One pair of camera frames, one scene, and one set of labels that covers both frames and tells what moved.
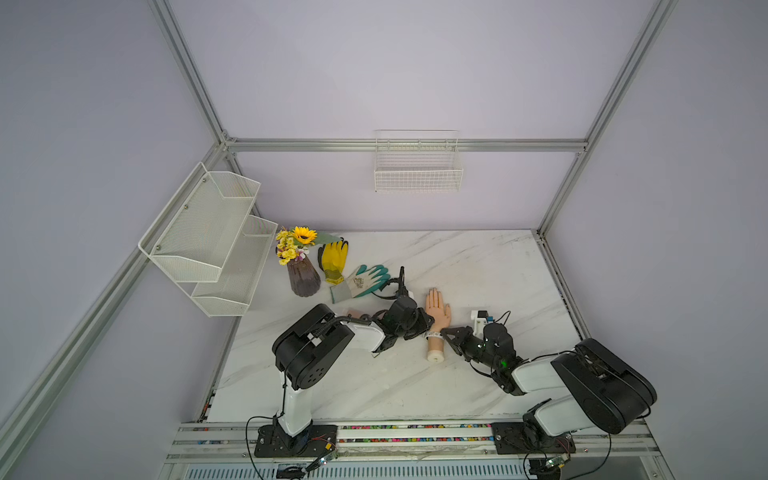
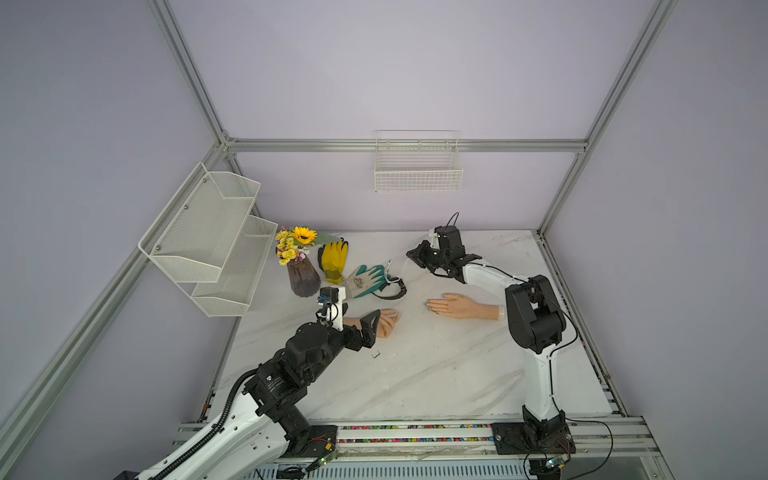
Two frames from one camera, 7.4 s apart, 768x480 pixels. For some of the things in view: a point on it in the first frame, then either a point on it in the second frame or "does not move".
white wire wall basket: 417,160 does not move
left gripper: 425,324 → 366,336
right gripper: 461,335 → 420,253
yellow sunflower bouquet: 292,244 does not move
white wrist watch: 433,334 → 386,274
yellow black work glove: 332,257 does not move
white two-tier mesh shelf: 209,240 does not move
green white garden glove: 361,282 does not move
